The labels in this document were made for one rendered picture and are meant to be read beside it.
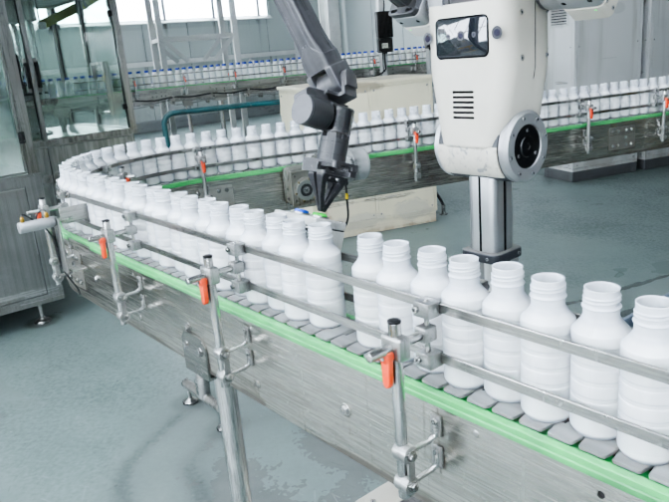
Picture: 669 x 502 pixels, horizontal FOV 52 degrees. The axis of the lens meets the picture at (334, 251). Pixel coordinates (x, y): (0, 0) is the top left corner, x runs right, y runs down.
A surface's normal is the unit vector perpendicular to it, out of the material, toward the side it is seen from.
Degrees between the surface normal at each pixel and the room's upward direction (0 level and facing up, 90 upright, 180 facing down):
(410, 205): 90
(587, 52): 91
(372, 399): 90
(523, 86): 101
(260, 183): 90
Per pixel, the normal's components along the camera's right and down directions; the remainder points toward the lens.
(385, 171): 0.37, 0.23
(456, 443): -0.77, 0.24
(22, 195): 0.63, 0.17
